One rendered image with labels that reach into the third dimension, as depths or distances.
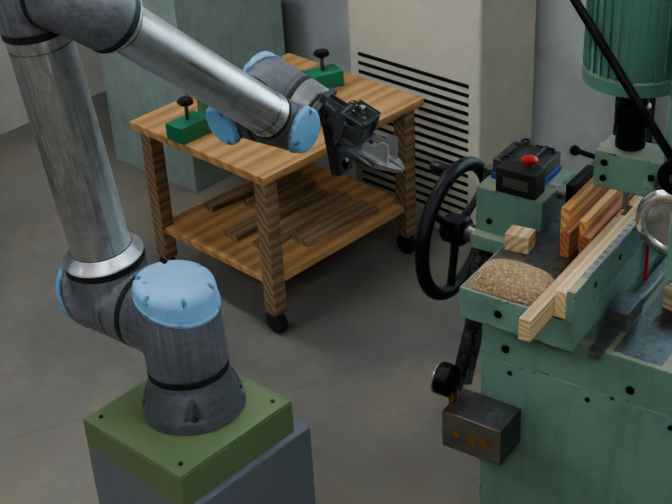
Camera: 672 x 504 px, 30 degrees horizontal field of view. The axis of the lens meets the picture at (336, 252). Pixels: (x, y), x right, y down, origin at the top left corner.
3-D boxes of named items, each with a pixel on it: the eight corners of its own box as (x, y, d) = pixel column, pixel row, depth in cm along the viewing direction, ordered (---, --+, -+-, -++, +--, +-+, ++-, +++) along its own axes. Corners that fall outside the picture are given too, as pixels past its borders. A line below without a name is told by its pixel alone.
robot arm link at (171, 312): (186, 395, 218) (172, 309, 210) (121, 364, 228) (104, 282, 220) (246, 353, 228) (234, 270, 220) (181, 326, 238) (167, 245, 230)
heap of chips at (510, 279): (490, 261, 217) (490, 243, 215) (564, 283, 210) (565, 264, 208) (464, 285, 211) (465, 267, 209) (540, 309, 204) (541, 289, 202)
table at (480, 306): (561, 162, 261) (562, 136, 258) (704, 197, 245) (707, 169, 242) (410, 301, 219) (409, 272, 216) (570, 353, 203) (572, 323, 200)
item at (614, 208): (631, 201, 233) (632, 180, 231) (642, 204, 232) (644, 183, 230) (577, 258, 217) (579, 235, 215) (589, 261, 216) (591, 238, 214)
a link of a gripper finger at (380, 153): (401, 158, 239) (363, 133, 242) (392, 181, 243) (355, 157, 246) (410, 152, 241) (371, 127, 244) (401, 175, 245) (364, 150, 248)
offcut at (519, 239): (527, 254, 219) (528, 238, 217) (504, 249, 221) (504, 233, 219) (535, 245, 221) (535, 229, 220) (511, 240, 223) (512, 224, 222)
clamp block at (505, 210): (510, 196, 243) (512, 154, 239) (574, 212, 237) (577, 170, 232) (474, 229, 233) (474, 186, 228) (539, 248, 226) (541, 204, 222)
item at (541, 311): (662, 182, 239) (664, 164, 237) (672, 185, 238) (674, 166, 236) (517, 339, 197) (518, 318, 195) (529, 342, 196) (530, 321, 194)
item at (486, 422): (461, 420, 237) (462, 387, 233) (520, 442, 231) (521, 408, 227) (439, 445, 231) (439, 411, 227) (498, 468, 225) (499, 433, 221)
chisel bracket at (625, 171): (607, 176, 224) (610, 133, 220) (683, 194, 217) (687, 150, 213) (590, 193, 219) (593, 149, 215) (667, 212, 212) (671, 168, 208)
